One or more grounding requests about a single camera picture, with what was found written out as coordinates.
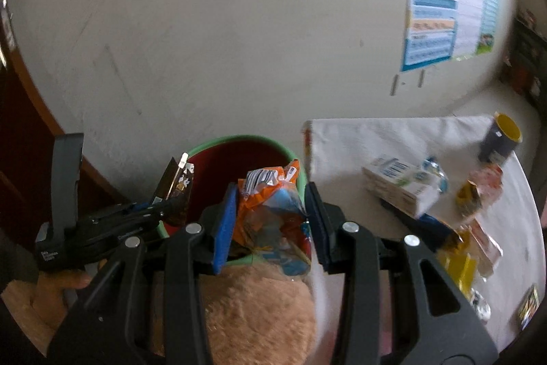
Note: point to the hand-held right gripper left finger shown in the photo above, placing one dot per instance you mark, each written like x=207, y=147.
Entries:
x=224, y=228

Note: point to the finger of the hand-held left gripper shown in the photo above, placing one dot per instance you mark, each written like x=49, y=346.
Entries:
x=171, y=206

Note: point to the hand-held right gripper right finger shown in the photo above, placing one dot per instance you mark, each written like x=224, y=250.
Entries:
x=318, y=228

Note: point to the dark brown snack wrapper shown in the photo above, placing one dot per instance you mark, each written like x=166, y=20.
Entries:
x=177, y=181

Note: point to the orange snack wrapper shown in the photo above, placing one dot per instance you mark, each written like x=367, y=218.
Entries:
x=269, y=211

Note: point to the green bin with red inside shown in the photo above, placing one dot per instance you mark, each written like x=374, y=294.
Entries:
x=222, y=164

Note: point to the white carton box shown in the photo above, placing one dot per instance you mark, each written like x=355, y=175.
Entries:
x=397, y=185

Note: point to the person's left hand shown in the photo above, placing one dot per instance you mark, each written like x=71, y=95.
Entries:
x=51, y=296

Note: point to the tan plush cushion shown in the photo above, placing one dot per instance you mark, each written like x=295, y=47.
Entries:
x=256, y=313

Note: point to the blue crumpled wrapper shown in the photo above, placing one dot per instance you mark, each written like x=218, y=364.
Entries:
x=436, y=172

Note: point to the yellow flat packet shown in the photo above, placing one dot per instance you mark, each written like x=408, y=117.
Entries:
x=459, y=266

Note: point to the yellow crumpled wrapper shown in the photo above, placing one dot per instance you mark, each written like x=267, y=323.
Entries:
x=468, y=198

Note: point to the white pink packet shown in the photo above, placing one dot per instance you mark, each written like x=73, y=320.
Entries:
x=485, y=247

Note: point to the clear silver wrapper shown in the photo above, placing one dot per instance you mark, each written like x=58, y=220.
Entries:
x=480, y=305

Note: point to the dark mug with yellow inside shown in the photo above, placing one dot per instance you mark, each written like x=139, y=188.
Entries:
x=498, y=142

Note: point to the colourful printed card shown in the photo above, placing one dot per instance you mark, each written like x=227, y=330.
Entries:
x=530, y=305

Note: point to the dark shelf with items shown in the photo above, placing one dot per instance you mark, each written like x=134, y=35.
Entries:
x=527, y=48

